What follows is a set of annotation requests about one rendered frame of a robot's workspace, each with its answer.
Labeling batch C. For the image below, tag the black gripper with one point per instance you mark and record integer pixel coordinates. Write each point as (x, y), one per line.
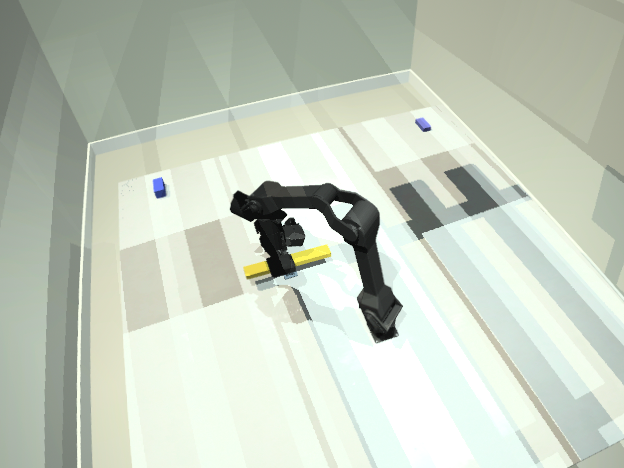
(279, 263)

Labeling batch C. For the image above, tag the yellow bar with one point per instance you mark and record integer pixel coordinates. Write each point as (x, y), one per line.
(299, 258)

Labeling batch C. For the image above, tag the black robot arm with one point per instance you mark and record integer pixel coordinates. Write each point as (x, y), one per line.
(359, 228)

